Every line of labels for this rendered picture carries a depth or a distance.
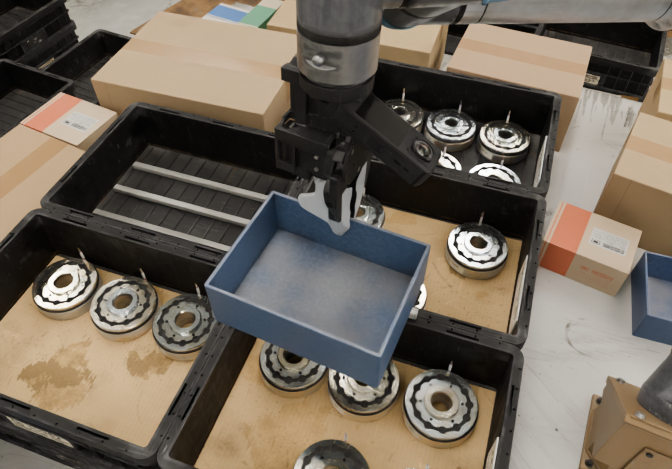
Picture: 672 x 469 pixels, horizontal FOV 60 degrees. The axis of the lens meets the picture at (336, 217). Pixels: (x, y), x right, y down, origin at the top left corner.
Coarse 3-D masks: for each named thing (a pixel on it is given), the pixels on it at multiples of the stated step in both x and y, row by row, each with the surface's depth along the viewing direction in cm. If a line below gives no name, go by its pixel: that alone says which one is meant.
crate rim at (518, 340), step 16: (432, 176) 100; (448, 176) 100; (304, 192) 97; (496, 192) 98; (512, 192) 97; (528, 192) 97; (544, 208) 95; (528, 272) 86; (528, 288) 86; (528, 304) 83; (432, 320) 81; (448, 320) 81; (528, 320) 81; (496, 336) 79; (512, 336) 79
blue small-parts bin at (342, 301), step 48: (240, 240) 64; (288, 240) 73; (336, 240) 70; (384, 240) 66; (240, 288) 68; (288, 288) 68; (336, 288) 68; (384, 288) 68; (288, 336) 60; (336, 336) 56; (384, 336) 64
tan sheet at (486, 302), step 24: (408, 216) 107; (432, 240) 103; (432, 264) 100; (432, 288) 96; (456, 288) 96; (480, 288) 96; (504, 288) 96; (456, 312) 93; (480, 312) 93; (504, 312) 93
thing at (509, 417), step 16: (416, 320) 81; (224, 336) 79; (448, 336) 80; (464, 336) 80; (480, 336) 79; (512, 352) 78; (208, 368) 76; (512, 368) 76; (512, 384) 75; (192, 400) 75; (512, 400) 73; (512, 416) 72; (176, 432) 70; (512, 432) 70; (160, 448) 69; (160, 464) 68; (176, 464) 68; (496, 464) 68
